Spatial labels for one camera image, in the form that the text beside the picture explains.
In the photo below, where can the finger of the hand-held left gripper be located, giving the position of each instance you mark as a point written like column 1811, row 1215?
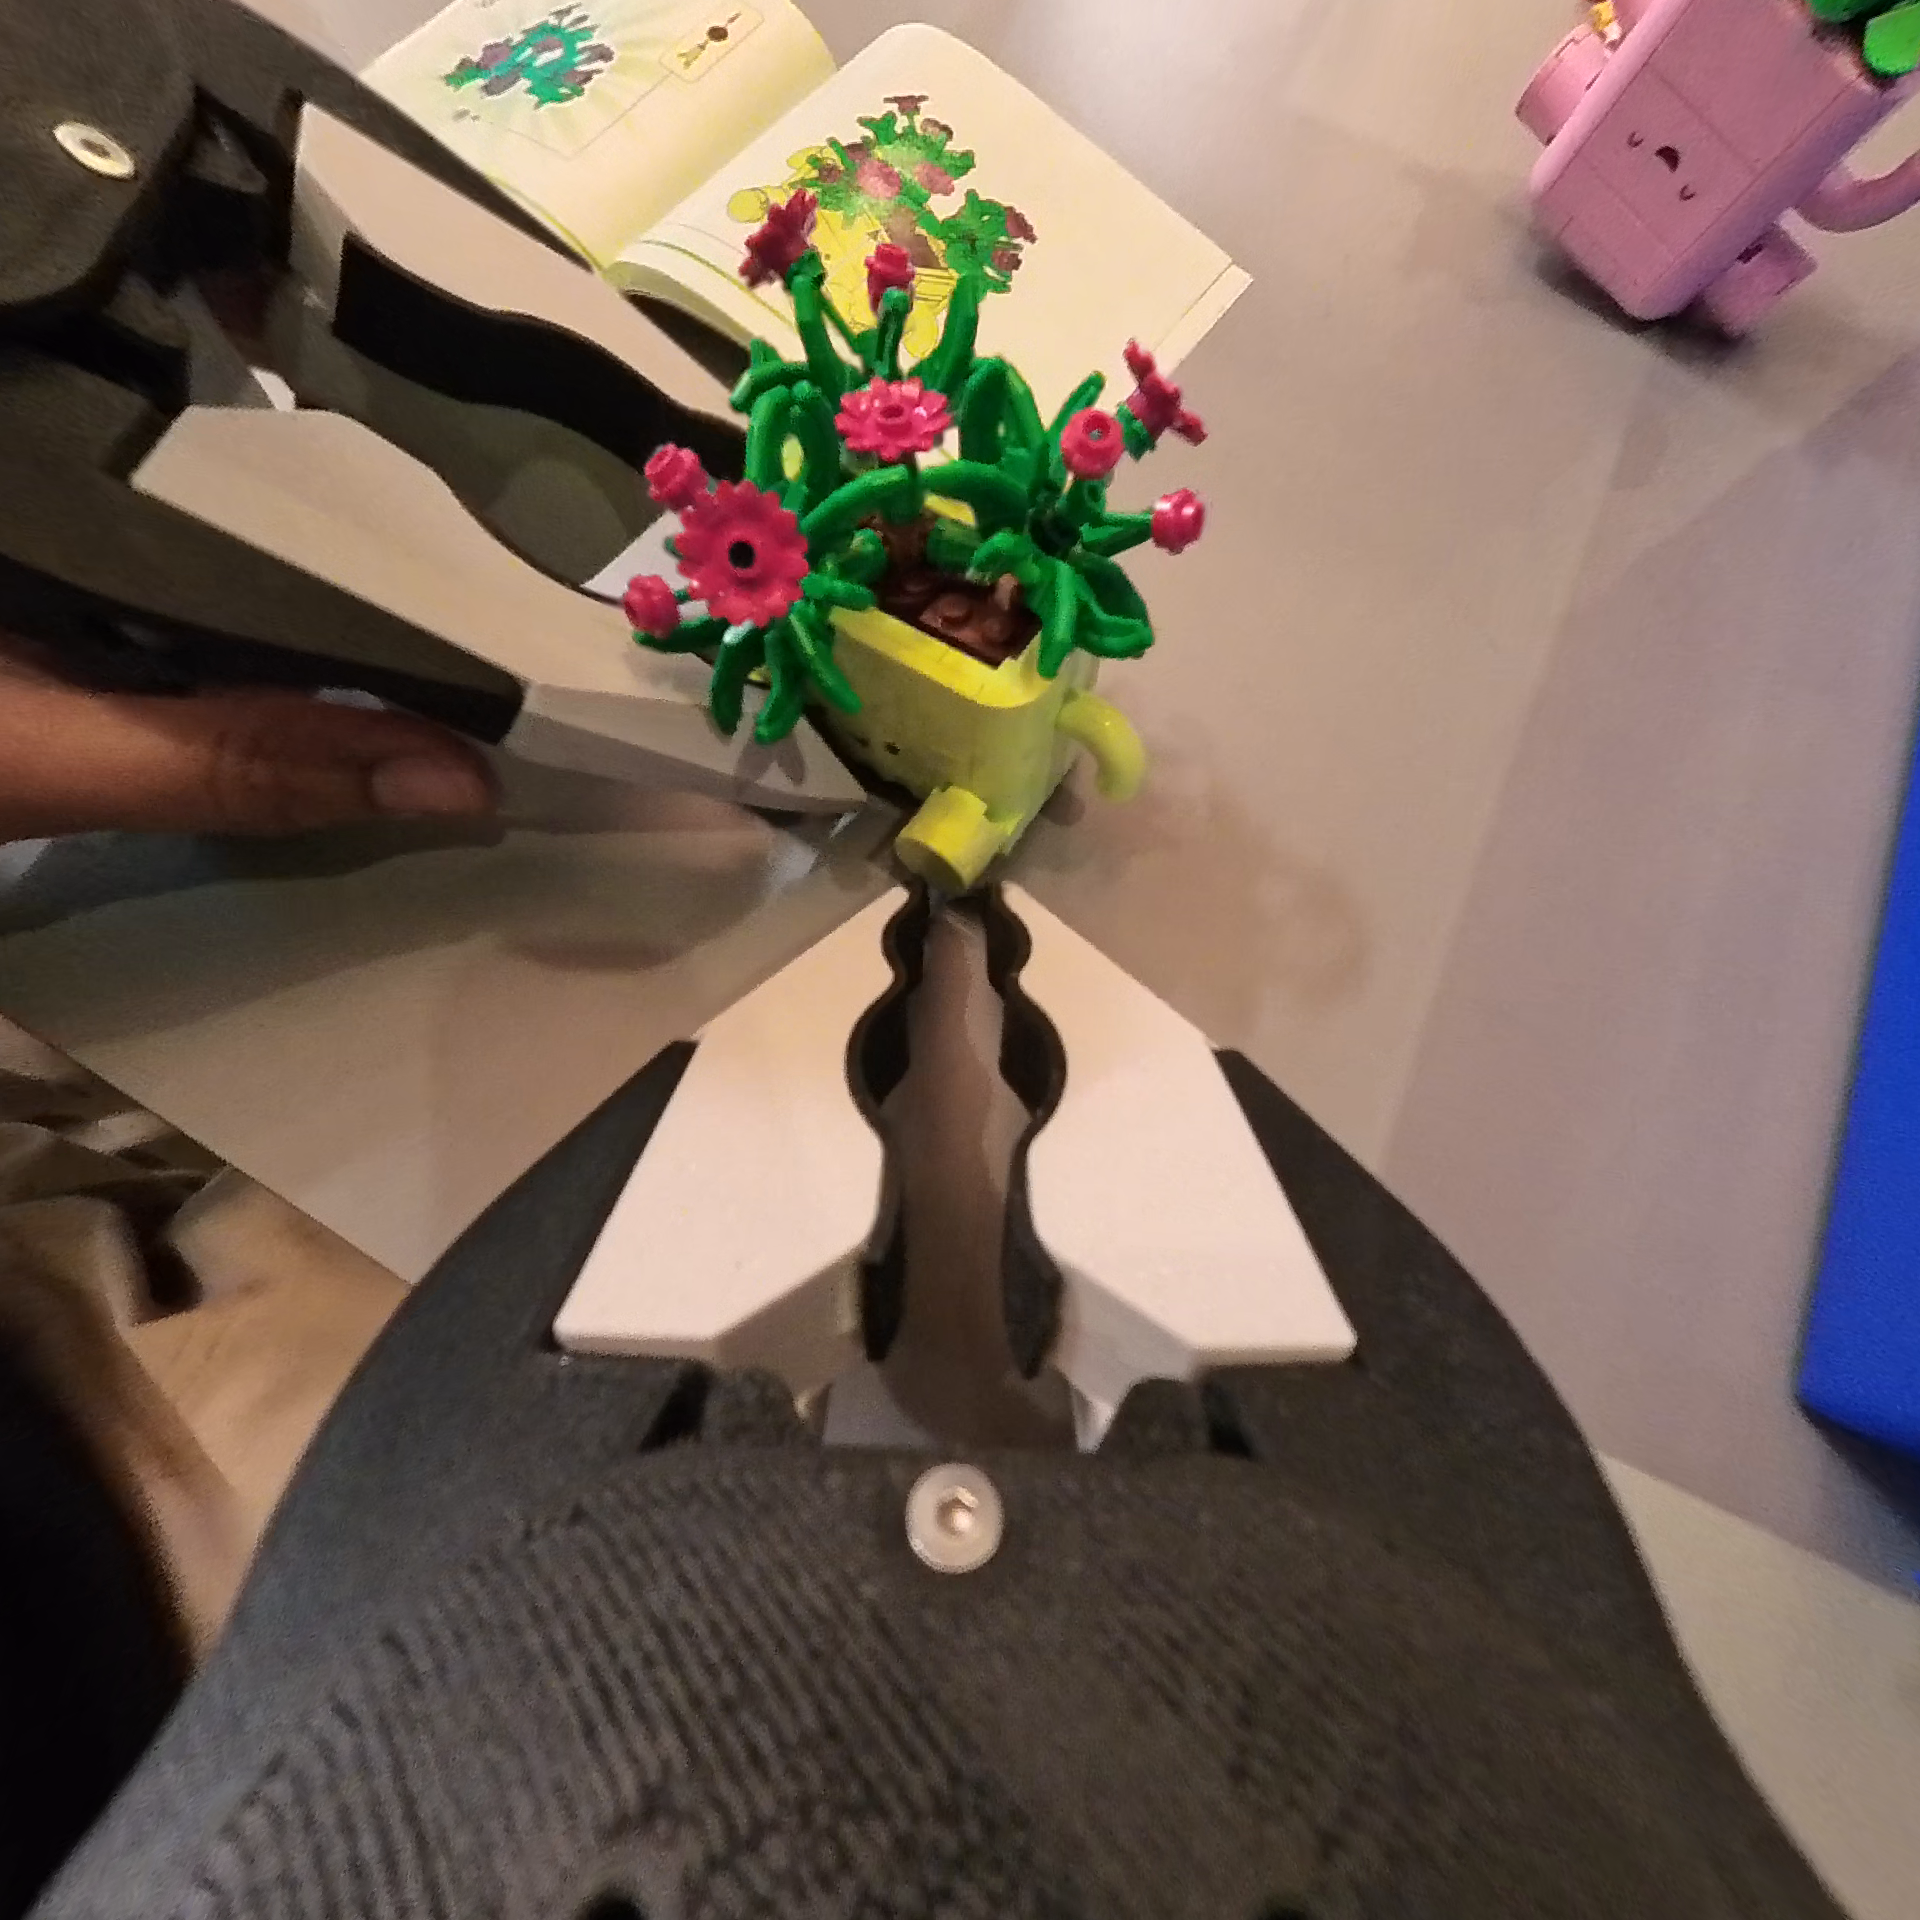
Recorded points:
column 451, row 240
column 377, row 541

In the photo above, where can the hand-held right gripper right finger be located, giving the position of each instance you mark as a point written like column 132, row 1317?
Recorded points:
column 1186, row 1202

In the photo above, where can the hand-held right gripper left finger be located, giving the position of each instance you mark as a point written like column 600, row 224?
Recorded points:
column 719, row 1202

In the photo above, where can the instruction booklet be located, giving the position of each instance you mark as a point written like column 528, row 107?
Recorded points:
column 703, row 167

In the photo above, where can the yellow brick flower planter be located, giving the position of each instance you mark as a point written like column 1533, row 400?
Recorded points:
column 960, row 703

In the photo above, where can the pink brick planter figure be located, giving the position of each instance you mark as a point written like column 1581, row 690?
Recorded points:
column 1679, row 167

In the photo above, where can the person's left hand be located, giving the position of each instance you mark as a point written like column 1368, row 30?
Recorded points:
column 227, row 764

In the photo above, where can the blue plastic bin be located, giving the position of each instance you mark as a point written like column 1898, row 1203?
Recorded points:
column 1874, row 1202

